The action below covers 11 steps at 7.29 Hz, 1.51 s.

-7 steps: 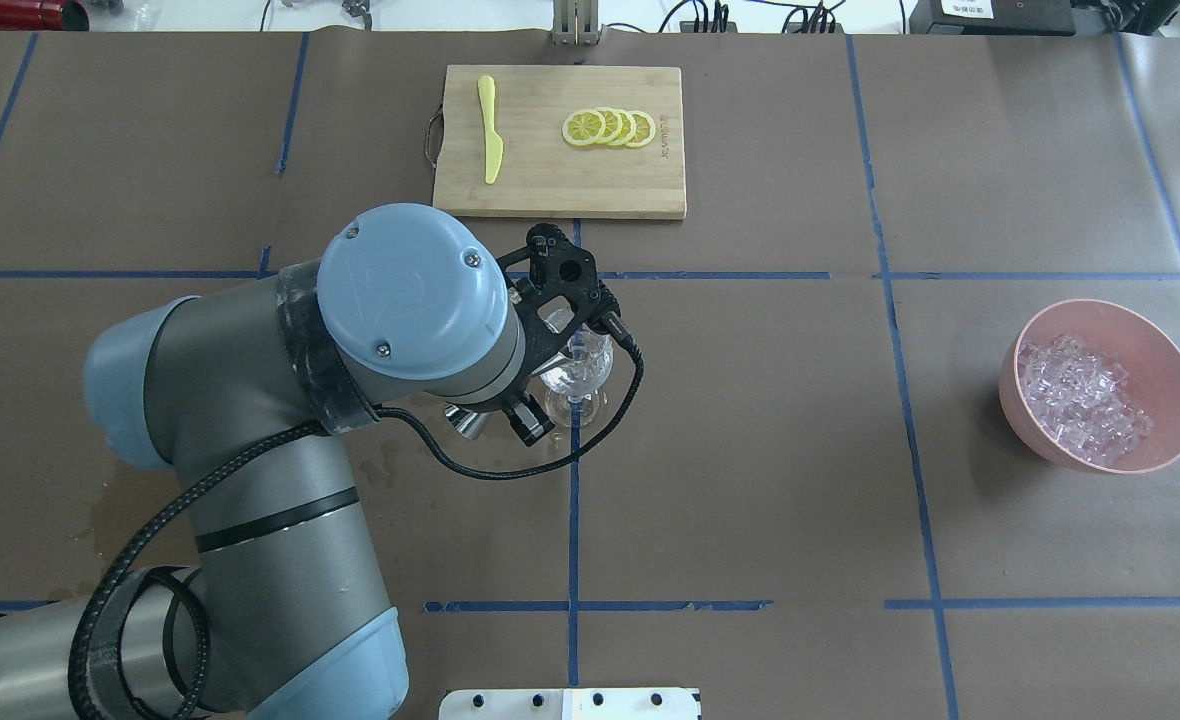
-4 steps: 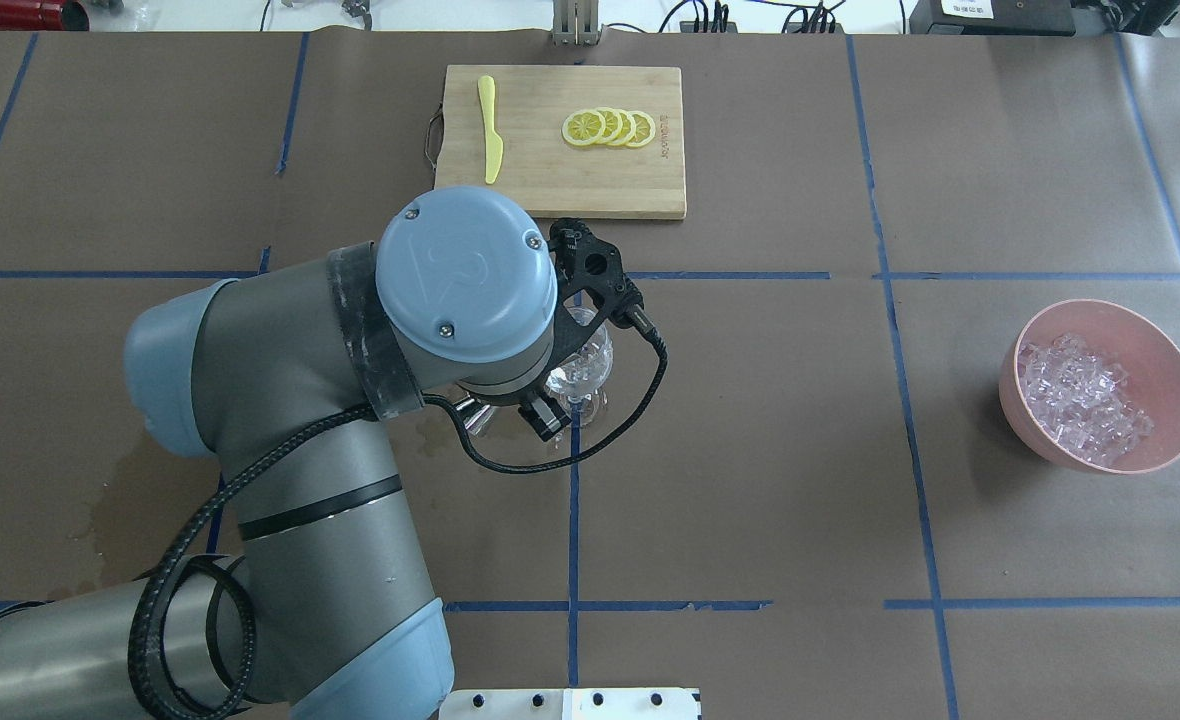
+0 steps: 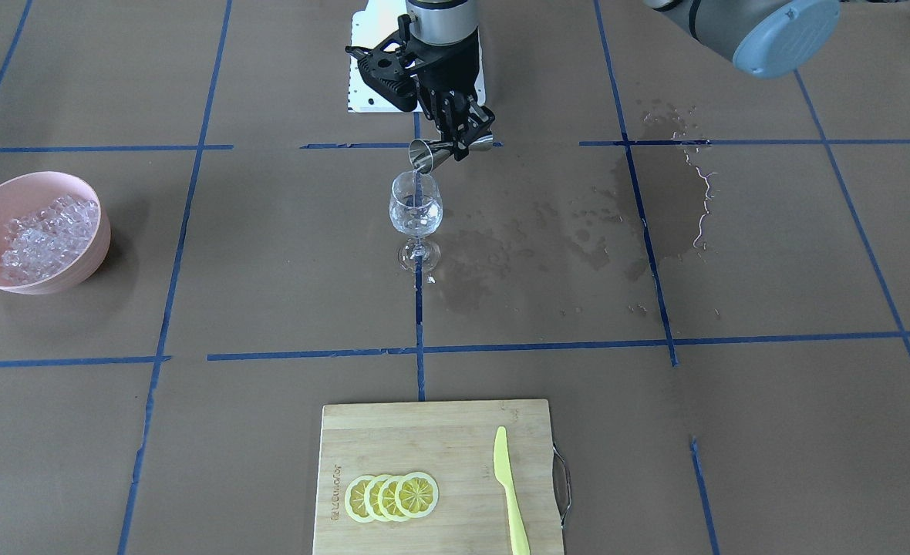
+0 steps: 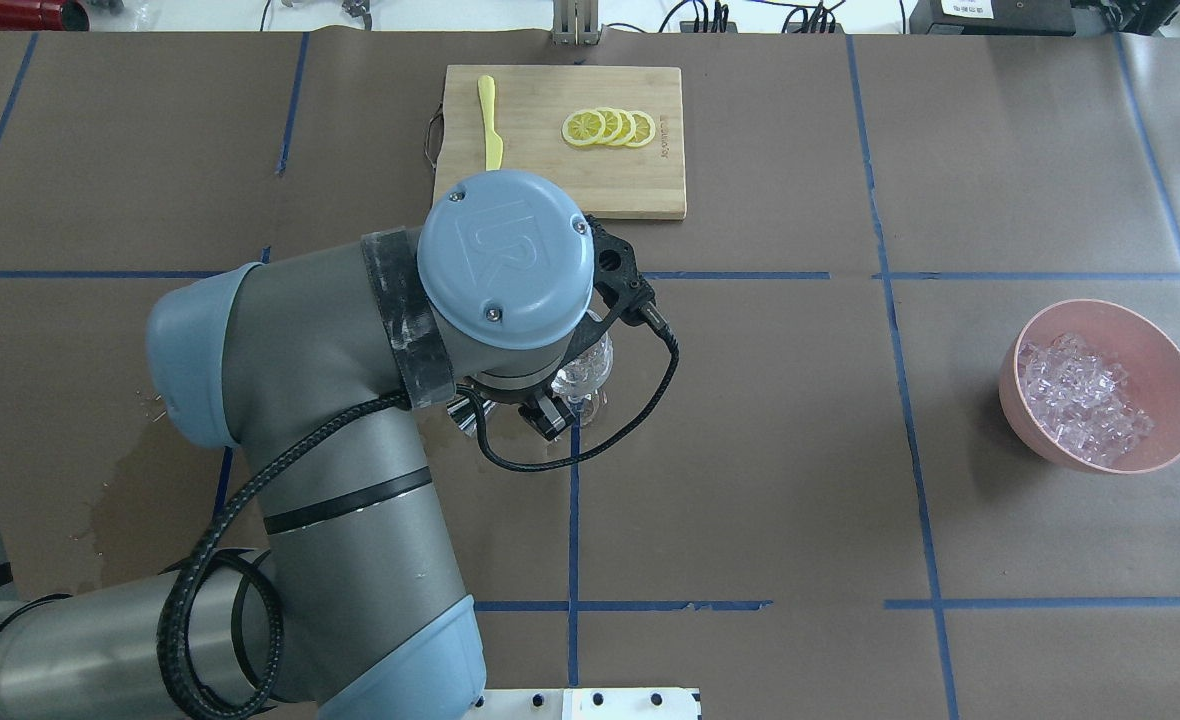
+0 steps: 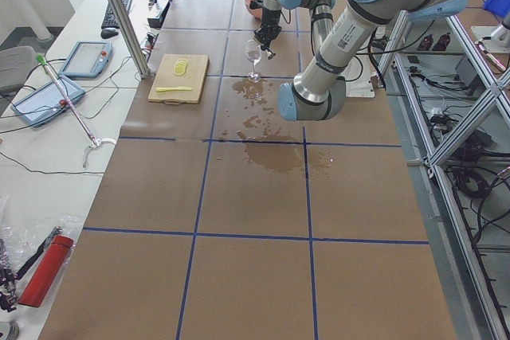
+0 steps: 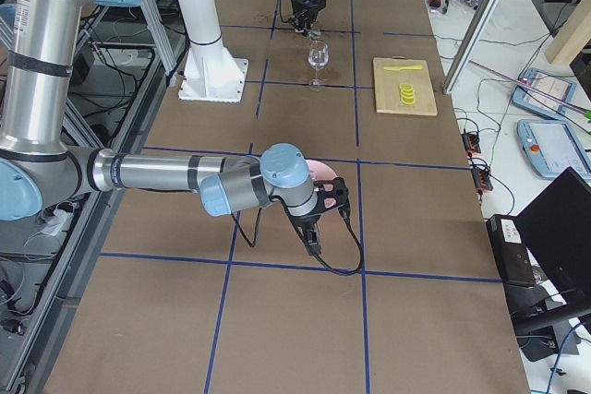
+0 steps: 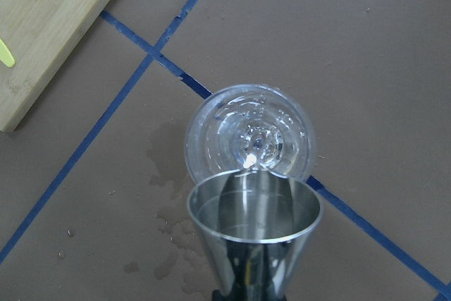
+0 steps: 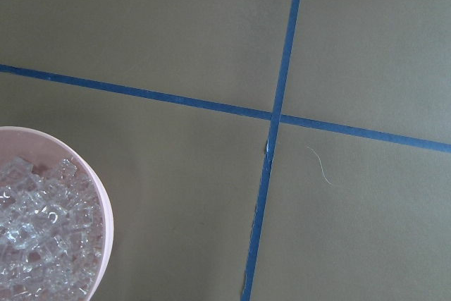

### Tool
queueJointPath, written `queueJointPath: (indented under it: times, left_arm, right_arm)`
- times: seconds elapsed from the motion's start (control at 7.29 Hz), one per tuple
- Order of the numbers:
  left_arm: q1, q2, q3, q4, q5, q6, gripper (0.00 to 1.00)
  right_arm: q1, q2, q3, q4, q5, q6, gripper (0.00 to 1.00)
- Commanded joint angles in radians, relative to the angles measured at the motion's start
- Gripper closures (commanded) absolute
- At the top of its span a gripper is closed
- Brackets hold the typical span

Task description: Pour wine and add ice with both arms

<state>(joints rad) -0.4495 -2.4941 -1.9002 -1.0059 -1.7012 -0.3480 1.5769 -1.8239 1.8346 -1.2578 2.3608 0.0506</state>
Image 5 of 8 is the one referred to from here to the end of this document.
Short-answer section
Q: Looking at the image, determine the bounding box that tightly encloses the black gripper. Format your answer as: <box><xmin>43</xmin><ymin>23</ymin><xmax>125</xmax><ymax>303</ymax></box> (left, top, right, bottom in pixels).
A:
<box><xmin>254</xmin><ymin>7</ymin><xmax>282</xmax><ymax>48</ymax></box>

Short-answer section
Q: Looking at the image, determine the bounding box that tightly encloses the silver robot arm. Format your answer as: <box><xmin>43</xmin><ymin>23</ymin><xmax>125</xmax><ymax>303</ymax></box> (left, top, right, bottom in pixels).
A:
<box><xmin>253</xmin><ymin>0</ymin><xmax>468</xmax><ymax>121</ymax></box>

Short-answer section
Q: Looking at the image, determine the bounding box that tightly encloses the clear wine glass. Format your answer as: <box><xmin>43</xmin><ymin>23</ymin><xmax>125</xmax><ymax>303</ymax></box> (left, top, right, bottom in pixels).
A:
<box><xmin>246</xmin><ymin>39</ymin><xmax>261</xmax><ymax>83</ymax></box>

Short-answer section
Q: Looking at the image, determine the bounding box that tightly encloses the pink bowl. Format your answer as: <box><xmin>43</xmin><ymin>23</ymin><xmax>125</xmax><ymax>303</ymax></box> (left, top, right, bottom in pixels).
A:
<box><xmin>245</xmin><ymin>0</ymin><xmax>262</xmax><ymax>20</ymax></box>

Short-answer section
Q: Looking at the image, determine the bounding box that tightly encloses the bamboo cutting board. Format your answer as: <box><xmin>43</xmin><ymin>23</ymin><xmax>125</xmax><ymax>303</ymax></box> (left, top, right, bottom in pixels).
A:
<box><xmin>147</xmin><ymin>54</ymin><xmax>209</xmax><ymax>104</ymax></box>

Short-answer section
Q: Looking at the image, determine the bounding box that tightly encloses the lemon slice front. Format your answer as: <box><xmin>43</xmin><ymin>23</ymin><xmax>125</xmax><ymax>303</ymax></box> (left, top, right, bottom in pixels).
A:
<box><xmin>174</xmin><ymin>68</ymin><xmax>186</xmax><ymax>76</ymax></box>

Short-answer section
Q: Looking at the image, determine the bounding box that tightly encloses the yellow plastic knife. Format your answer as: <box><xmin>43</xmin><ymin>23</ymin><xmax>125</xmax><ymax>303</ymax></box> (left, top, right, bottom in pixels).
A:
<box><xmin>155</xmin><ymin>86</ymin><xmax>194</xmax><ymax>93</ymax></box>

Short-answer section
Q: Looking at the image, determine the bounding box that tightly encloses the black keyboard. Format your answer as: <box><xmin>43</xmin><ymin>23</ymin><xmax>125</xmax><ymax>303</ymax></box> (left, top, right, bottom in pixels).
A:
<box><xmin>100</xmin><ymin>0</ymin><xmax>135</xmax><ymax>29</ymax></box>

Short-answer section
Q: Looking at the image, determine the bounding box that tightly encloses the black computer mouse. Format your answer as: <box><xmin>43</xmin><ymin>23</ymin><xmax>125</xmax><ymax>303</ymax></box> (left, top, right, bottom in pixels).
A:
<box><xmin>100</xmin><ymin>28</ymin><xmax>119</xmax><ymax>39</ymax></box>

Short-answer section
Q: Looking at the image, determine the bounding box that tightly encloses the blue teach pendant far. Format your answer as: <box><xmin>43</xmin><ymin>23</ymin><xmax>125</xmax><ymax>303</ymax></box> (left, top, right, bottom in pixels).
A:
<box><xmin>60</xmin><ymin>41</ymin><xmax>113</xmax><ymax>80</ymax></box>

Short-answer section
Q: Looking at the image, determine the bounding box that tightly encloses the blue teach pendant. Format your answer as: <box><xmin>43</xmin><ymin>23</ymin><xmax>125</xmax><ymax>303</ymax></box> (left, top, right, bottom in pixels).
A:
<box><xmin>60</xmin><ymin>41</ymin><xmax>113</xmax><ymax>80</ymax></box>
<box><xmin>10</xmin><ymin>75</ymin><xmax>85</xmax><ymax>127</ymax></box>

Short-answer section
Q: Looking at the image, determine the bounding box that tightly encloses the blue teach pendant near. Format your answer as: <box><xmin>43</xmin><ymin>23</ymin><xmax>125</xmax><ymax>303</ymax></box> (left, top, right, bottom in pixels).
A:
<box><xmin>10</xmin><ymin>75</ymin><xmax>85</xmax><ymax>127</ymax></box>

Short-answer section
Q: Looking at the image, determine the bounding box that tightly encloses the red cylindrical bottle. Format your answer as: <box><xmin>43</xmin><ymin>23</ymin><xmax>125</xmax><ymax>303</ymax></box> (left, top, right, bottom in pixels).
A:
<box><xmin>18</xmin><ymin>235</ymin><xmax>74</xmax><ymax>307</ymax></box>

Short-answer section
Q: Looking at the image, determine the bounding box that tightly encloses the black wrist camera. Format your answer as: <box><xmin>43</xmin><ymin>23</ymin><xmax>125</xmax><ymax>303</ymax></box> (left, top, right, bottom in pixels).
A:
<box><xmin>249</xmin><ymin>0</ymin><xmax>264</xmax><ymax>13</ymax></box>

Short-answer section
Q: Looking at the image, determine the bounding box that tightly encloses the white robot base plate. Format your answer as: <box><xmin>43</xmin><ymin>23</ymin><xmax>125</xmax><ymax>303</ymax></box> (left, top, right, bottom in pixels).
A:
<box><xmin>342</xmin><ymin>56</ymin><xmax>375</xmax><ymax>98</ymax></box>

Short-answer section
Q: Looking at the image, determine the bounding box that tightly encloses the aluminium frame post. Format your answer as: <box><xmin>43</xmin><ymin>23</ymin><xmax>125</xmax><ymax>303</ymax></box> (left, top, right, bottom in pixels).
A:
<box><xmin>108</xmin><ymin>0</ymin><xmax>150</xmax><ymax>79</ymax></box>

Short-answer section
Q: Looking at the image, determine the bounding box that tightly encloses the green handled reacher grabber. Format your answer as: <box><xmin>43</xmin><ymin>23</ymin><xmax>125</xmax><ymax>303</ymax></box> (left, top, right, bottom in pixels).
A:
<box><xmin>36</xmin><ymin>54</ymin><xmax>117</xmax><ymax>169</ymax></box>

